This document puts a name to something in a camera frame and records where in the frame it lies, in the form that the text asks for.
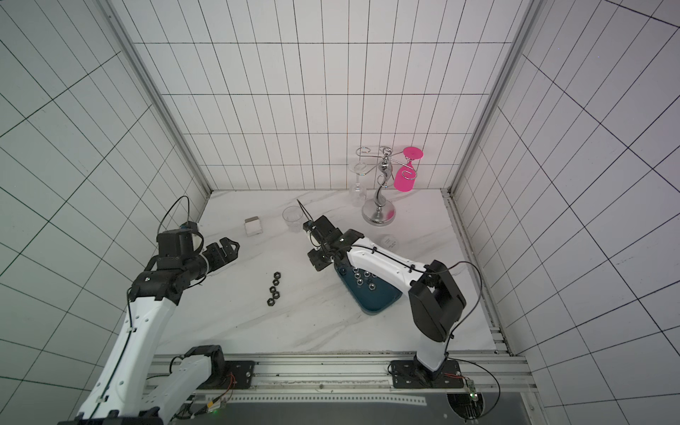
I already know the clear wine glass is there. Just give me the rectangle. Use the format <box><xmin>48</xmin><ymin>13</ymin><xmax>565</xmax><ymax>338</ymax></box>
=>
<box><xmin>349</xmin><ymin>162</ymin><xmax>368</xmax><ymax>207</ymax></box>

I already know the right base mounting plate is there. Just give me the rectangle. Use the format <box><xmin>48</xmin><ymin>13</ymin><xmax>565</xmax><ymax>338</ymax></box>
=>
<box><xmin>388</xmin><ymin>359</ymin><xmax>465</xmax><ymax>390</ymax></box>

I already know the pink wine glass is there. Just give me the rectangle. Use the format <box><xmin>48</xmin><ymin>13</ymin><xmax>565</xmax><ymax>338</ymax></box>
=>
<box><xmin>393</xmin><ymin>146</ymin><xmax>424</xmax><ymax>193</ymax></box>

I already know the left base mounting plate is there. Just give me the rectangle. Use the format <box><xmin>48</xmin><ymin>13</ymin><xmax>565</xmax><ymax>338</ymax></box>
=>
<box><xmin>198</xmin><ymin>361</ymin><xmax>256</xmax><ymax>391</ymax></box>

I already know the base mounting plate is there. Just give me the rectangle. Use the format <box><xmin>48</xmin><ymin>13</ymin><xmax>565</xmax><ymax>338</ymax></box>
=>
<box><xmin>198</xmin><ymin>361</ymin><xmax>256</xmax><ymax>391</ymax></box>
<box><xmin>388</xmin><ymin>359</ymin><xmax>465</xmax><ymax>390</ymax></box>

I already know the clear plastic cup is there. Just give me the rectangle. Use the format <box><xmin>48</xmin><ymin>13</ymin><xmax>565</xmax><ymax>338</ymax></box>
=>
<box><xmin>282</xmin><ymin>205</ymin><xmax>306</xmax><ymax>233</ymax></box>

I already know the teal storage box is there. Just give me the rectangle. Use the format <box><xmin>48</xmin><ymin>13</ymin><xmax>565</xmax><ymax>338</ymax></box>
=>
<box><xmin>334</xmin><ymin>264</ymin><xmax>402</xmax><ymax>315</ymax></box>

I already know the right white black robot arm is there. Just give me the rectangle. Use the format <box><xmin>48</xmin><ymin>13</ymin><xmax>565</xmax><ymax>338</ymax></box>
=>
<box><xmin>303</xmin><ymin>216</ymin><xmax>468</xmax><ymax>379</ymax></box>

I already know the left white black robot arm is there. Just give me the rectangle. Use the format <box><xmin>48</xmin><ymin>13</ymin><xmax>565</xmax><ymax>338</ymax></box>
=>
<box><xmin>71</xmin><ymin>226</ymin><xmax>240</xmax><ymax>424</ymax></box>

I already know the silver glass rack stand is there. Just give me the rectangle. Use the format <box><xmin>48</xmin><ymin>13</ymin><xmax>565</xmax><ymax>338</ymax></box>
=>
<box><xmin>355</xmin><ymin>145</ymin><xmax>406</xmax><ymax>227</ymax></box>

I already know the small white cardboard box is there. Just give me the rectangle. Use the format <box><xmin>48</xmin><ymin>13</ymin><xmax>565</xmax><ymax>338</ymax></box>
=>
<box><xmin>244</xmin><ymin>216</ymin><xmax>263</xmax><ymax>237</ymax></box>

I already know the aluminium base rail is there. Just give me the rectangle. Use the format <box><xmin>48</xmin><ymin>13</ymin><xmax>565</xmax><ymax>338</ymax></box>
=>
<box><xmin>191</xmin><ymin>351</ymin><xmax>538</xmax><ymax>407</ymax></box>

